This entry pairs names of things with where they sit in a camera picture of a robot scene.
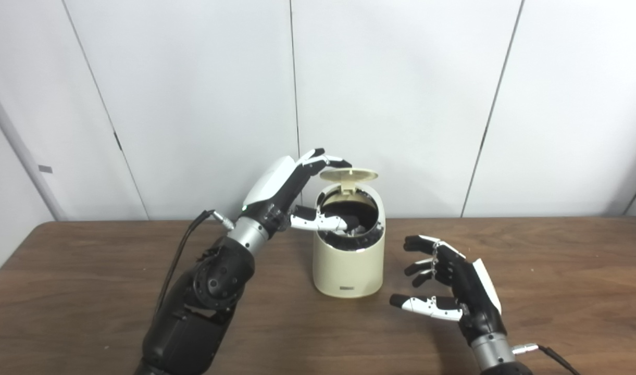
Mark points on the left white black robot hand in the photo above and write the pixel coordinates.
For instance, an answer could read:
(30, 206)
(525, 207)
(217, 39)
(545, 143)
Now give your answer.
(273, 187)

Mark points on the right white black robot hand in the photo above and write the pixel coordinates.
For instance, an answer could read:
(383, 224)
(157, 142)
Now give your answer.
(463, 286)

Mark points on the round cream bin lid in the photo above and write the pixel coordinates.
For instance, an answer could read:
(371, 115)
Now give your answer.
(349, 175)

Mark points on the cream-colored desktop bin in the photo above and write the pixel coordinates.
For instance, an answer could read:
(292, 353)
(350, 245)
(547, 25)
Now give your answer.
(349, 265)

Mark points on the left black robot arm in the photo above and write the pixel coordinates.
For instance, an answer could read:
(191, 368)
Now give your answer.
(203, 302)

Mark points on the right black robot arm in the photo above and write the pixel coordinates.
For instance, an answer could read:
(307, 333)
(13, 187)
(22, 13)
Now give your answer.
(497, 357)

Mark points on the black wall panel hinge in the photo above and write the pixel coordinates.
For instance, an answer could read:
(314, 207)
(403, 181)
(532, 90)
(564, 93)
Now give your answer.
(118, 141)

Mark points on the grey wall tag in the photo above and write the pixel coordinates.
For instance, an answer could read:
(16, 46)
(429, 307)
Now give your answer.
(45, 169)

